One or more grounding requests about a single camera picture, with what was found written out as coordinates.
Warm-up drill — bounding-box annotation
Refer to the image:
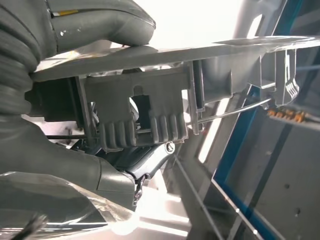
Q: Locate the blue metal shelf rack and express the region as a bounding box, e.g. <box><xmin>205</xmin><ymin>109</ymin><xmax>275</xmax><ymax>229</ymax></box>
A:
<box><xmin>212</xmin><ymin>0</ymin><xmax>320</xmax><ymax>240</ymax></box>

